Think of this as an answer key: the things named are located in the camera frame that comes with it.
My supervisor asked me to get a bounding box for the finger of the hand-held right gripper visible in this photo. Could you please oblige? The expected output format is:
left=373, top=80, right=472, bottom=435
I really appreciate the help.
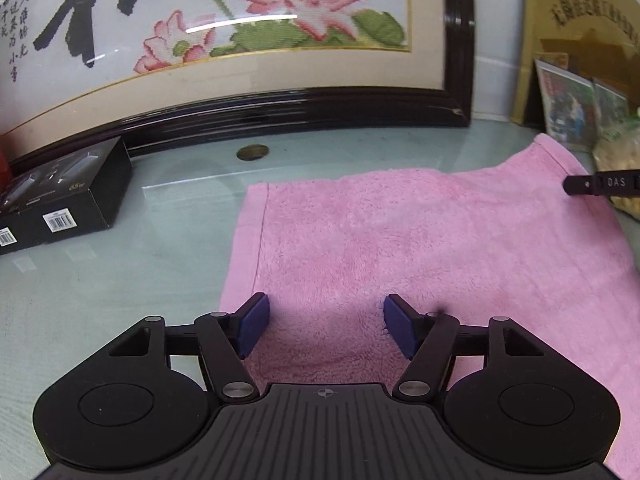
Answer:
left=563, top=170, right=640, bottom=200

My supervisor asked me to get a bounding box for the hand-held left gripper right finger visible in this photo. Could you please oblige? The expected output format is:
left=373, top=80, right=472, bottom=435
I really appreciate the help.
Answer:
left=382, top=294, right=543, bottom=405

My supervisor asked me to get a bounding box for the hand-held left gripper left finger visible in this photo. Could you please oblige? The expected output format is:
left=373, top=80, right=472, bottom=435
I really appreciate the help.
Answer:
left=102, top=292, right=271, bottom=403

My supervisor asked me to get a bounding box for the pink towel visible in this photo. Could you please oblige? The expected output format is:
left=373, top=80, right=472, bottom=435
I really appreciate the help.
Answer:
left=219, top=133, right=640, bottom=480

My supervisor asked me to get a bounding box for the pale plastic bag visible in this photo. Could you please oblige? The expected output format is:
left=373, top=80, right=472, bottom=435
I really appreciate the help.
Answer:
left=592, top=110, right=640, bottom=221

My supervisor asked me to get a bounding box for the framed photo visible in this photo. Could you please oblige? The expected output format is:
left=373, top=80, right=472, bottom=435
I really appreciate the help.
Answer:
left=534, top=53, right=632, bottom=151

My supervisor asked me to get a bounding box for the gold plaque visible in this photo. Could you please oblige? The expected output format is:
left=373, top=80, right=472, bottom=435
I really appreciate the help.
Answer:
left=511, top=0, right=640, bottom=126

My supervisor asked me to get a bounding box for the black cardboard box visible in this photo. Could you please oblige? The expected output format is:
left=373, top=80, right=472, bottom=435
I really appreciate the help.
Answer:
left=0, top=136, right=134, bottom=255

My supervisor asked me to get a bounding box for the framed lotus cross-stitch picture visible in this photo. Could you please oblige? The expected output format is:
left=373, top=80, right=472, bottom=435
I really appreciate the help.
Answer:
left=0, top=0, right=475, bottom=171

